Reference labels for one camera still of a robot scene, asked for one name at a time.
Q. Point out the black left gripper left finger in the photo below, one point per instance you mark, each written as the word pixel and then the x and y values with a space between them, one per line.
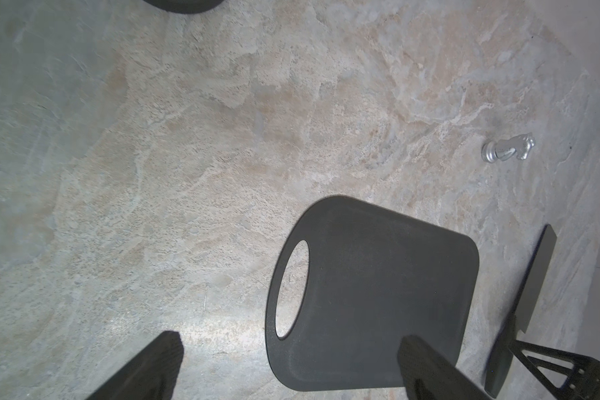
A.
pixel 151 374

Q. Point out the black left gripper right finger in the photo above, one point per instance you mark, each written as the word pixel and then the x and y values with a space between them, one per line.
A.
pixel 428 375

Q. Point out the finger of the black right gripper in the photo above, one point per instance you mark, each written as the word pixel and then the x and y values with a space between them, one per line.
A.
pixel 565 375

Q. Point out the black knife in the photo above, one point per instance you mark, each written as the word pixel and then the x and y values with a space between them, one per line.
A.
pixel 520 315

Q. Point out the black cutting board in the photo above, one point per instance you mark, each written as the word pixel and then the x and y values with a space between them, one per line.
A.
pixel 374 277

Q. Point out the small silver metal piece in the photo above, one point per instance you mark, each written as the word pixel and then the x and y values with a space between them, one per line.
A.
pixel 519 146

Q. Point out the silver microphone on stand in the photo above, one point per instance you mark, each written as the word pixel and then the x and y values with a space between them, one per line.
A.
pixel 185 6

